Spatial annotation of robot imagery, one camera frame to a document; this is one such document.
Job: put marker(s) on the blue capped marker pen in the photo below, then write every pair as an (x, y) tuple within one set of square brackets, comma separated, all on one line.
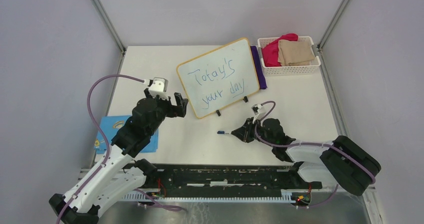
[(223, 133)]

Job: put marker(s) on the purple folded towel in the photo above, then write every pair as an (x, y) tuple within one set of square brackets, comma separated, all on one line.
[(258, 67)]

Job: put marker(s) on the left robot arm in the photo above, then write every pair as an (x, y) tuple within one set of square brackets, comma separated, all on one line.
[(97, 191)]

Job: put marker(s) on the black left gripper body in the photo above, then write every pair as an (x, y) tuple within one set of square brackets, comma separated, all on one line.
[(166, 107)]

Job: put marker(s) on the beige folded cloth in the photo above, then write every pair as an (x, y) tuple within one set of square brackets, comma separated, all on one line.
[(294, 53)]

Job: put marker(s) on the white slotted cable duct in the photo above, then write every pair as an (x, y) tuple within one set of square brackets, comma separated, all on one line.
[(286, 197)]

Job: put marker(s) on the white plastic basket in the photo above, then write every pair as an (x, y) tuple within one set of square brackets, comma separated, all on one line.
[(313, 66)]

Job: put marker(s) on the yellow framed whiteboard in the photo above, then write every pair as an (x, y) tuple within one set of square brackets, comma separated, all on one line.
[(219, 78)]

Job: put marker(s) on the blue cartoon cloth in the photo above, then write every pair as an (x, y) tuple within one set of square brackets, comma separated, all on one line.
[(110, 126)]

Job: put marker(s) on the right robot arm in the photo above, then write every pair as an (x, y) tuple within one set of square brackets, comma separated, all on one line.
[(340, 161)]

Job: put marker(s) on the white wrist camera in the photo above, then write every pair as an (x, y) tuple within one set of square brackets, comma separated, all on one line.
[(156, 88), (258, 111)]

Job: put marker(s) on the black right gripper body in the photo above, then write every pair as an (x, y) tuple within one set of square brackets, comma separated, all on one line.
[(251, 129)]

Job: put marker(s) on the red cloth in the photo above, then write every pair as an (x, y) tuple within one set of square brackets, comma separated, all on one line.
[(270, 52)]

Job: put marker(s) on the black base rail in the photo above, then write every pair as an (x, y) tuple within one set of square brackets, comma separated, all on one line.
[(221, 181)]

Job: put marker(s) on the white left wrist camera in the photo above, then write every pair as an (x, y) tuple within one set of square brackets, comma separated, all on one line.
[(156, 88)]

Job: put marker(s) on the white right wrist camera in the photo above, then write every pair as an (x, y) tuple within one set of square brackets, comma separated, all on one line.
[(258, 111)]

